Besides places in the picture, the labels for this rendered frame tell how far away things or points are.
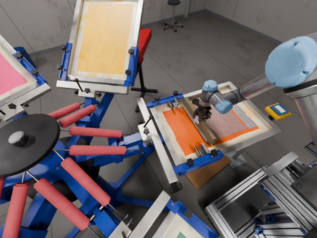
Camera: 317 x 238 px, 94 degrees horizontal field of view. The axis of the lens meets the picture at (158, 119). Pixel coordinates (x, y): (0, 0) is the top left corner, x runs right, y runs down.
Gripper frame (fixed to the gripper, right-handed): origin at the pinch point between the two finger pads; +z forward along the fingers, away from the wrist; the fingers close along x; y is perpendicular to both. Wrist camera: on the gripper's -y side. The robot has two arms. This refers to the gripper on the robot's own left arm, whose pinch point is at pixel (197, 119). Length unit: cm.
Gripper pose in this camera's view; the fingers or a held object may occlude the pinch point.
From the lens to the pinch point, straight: 112.7
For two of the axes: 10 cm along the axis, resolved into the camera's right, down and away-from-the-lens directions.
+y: 3.5, 7.4, -5.7
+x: 9.4, -2.9, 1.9
